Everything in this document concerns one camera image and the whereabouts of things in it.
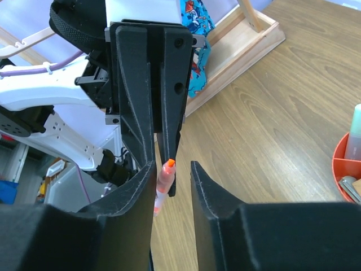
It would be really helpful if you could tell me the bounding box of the wooden tray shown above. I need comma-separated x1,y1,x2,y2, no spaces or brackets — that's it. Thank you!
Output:
185,4,285,116

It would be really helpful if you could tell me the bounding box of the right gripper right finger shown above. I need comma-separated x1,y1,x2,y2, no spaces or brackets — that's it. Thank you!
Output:
191,161,360,270

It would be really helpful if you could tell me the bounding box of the orange pen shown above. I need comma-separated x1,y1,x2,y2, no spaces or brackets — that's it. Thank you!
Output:
153,159,176,217

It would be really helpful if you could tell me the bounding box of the blue patterned garment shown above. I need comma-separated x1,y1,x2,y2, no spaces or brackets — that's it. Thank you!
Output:
180,0,214,98

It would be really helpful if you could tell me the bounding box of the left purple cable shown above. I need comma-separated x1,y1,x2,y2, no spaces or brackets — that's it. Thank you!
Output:
0,50,94,204

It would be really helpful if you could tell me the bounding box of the green highlighter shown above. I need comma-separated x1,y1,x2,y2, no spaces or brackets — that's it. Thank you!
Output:
344,104,361,160

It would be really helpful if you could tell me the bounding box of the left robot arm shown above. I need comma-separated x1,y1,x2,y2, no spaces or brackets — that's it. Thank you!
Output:
1,1,206,186

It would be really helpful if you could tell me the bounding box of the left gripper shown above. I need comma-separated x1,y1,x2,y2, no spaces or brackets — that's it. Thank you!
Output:
104,19,206,197

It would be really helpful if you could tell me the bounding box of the pale pink plastic hanger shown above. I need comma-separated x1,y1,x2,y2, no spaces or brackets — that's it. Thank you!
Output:
1,27,55,64

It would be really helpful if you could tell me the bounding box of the wooden clothes rack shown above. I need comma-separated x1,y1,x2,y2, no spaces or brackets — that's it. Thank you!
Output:
238,0,263,33

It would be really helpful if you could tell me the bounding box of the orange divided round container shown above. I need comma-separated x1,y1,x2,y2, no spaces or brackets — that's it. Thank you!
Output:
331,133,360,203

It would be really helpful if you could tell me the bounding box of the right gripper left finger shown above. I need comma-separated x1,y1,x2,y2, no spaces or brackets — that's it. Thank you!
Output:
1,162,156,270

